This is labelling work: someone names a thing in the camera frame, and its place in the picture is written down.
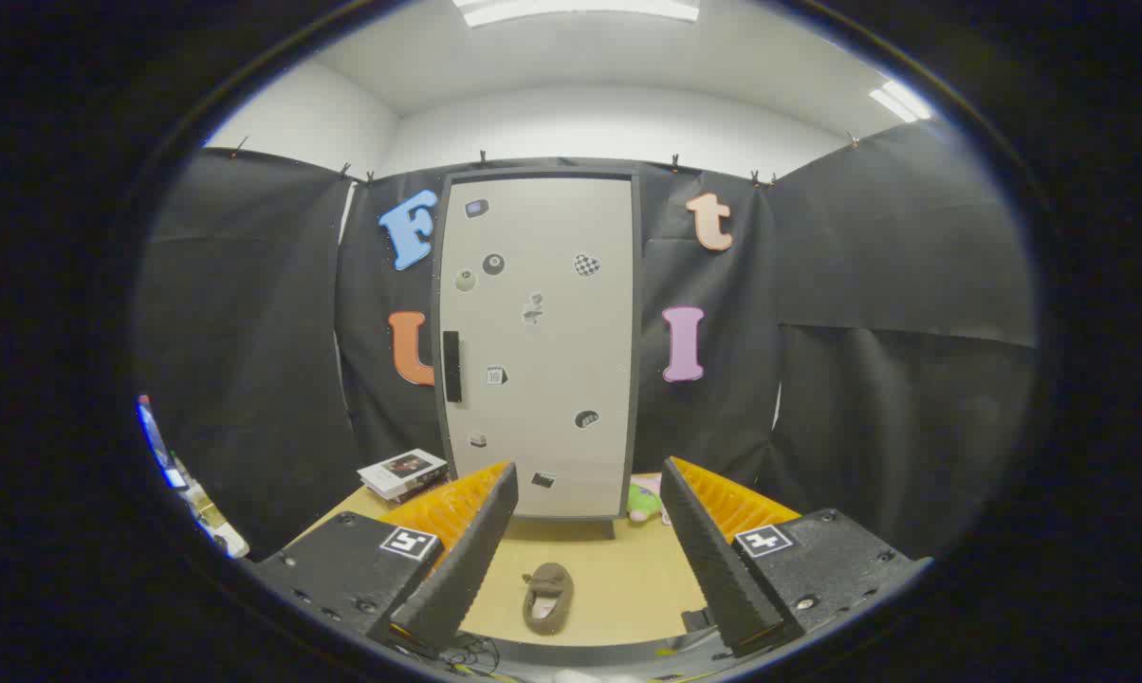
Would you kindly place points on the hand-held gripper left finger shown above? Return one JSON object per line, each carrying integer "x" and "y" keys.
{"x": 457, "y": 569}

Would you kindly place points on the blue and white object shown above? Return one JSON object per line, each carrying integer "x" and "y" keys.
{"x": 154, "y": 436}

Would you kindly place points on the white and yellow object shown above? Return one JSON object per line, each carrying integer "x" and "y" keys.
{"x": 215, "y": 526}

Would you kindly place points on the grey shoe cabinet door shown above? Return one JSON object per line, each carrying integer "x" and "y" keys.
{"x": 571, "y": 360}

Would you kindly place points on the small ceiling light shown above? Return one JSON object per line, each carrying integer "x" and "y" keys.
{"x": 901, "y": 101}

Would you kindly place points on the white book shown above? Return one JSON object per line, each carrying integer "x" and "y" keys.
{"x": 400, "y": 467}

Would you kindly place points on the small black block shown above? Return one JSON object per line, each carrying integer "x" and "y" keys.
{"x": 696, "y": 620}

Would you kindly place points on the black backdrop cloth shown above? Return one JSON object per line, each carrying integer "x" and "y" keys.
{"x": 865, "y": 285}

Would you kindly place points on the long ceiling light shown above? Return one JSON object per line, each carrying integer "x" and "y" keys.
{"x": 580, "y": 9}

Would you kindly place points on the grey shoe cabinet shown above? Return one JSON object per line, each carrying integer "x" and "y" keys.
{"x": 638, "y": 332}

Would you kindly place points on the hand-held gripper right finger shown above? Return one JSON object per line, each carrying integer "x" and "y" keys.
{"x": 713, "y": 560}

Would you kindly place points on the pink and green plush toy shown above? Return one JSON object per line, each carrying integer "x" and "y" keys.
{"x": 642, "y": 501}

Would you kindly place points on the brown felt shoe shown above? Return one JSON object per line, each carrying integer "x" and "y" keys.
{"x": 547, "y": 621}

